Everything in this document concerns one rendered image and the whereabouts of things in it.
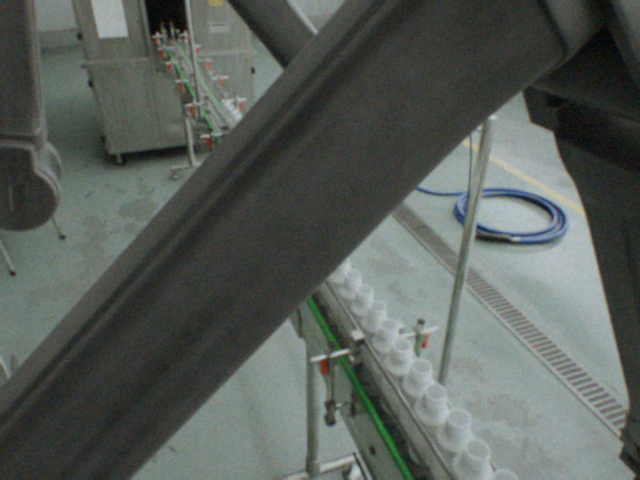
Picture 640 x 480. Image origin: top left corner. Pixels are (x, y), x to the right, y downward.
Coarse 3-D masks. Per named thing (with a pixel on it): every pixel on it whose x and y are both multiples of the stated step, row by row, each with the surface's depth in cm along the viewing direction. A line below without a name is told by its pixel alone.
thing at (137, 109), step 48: (144, 0) 391; (192, 0) 406; (96, 48) 400; (144, 48) 411; (240, 48) 436; (96, 96) 418; (144, 96) 429; (240, 96) 456; (144, 144) 448; (192, 144) 465
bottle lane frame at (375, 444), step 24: (192, 96) 291; (216, 144) 239; (312, 312) 131; (312, 336) 136; (336, 384) 123; (360, 384) 109; (360, 408) 109; (360, 432) 112; (384, 432) 99; (384, 456) 100
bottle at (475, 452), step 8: (472, 440) 78; (480, 440) 78; (464, 448) 78; (472, 448) 79; (480, 448) 79; (488, 448) 77; (456, 456) 81; (464, 456) 77; (472, 456) 82; (480, 456) 79; (488, 456) 76; (456, 464) 79; (464, 464) 78; (472, 464) 76; (480, 464) 76; (488, 464) 79; (456, 472) 78; (464, 472) 78; (472, 472) 77; (480, 472) 77; (488, 472) 78
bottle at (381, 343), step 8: (384, 320) 102; (392, 320) 101; (384, 328) 103; (392, 328) 102; (376, 336) 103; (384, 336) 100; (392, 336) 100; (376, 344) 101; (384, 344) 100; (376, 352) 101; (384, 352) 100; (376, 368) 104; (376, 376) 105
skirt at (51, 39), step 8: (328, 16) 994; (312, 24) 989; (320, 24) 994; (40, 32) 849; (48, 32) 852; (56, 32) 855; (64, 32) 859; (72, 32) 862; (40, 40) 853; (48, 40) 856; (56, 40) 860; (64, 40) 864; (72, 40) 868; (80, 40) 872; (40, 48) 857
